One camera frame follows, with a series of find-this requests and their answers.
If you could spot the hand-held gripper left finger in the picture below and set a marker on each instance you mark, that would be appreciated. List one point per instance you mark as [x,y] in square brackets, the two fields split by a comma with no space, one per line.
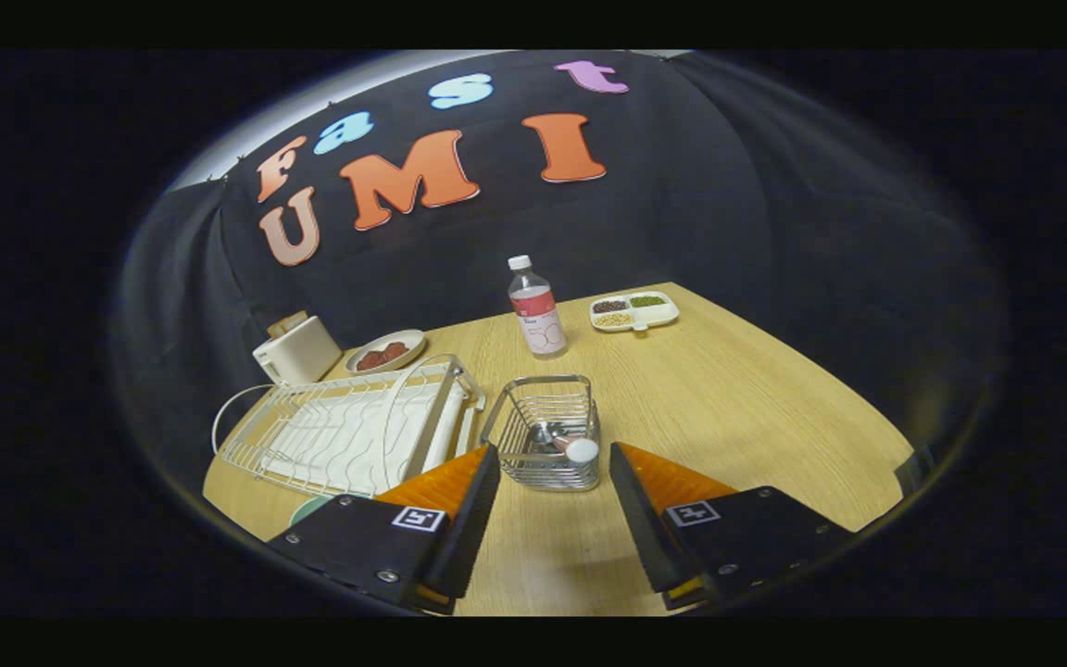
[473,528]

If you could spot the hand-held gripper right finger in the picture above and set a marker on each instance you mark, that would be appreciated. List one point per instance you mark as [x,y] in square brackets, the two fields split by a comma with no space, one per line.
[640,519]

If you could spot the green plate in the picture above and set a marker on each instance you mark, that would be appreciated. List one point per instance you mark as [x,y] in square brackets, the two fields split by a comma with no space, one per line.
[311,509]

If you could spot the cream plate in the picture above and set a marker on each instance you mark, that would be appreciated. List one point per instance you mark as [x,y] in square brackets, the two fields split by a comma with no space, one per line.
[415,345]

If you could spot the white divided dish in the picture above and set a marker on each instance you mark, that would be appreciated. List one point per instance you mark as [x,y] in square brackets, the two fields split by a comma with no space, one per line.
[659,315]

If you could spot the white drip tray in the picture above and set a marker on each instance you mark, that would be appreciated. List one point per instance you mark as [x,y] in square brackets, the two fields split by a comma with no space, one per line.
[348,440]

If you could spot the red meat slice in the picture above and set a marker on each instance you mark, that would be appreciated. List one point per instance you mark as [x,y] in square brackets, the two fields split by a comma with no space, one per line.
[370,361]
[394,351]

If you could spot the clear bottle red label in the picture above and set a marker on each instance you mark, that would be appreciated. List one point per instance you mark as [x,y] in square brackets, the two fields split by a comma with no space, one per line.
[538,320]

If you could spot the white toaster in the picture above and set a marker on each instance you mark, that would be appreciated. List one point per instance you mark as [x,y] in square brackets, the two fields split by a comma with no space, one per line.
[302,352]

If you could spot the bread slice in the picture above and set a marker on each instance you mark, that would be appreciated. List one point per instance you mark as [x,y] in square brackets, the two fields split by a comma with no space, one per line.
[285,324]

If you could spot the black backdrop cloth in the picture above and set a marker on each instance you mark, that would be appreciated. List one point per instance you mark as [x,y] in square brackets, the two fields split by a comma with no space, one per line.
[682,204]

